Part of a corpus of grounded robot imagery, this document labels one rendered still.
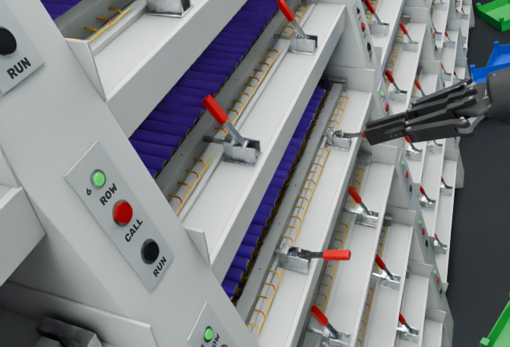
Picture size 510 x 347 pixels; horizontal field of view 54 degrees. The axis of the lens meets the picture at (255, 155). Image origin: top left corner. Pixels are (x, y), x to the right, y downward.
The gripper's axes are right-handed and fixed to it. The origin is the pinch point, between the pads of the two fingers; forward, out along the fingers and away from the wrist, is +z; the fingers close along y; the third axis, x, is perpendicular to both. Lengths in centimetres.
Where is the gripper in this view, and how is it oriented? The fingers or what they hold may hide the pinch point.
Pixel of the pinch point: (387, 128)
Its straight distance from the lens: 85.0
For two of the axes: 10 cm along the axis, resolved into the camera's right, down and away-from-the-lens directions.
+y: 3.4, -6.2, 7.0
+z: -7.8, 2.3, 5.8
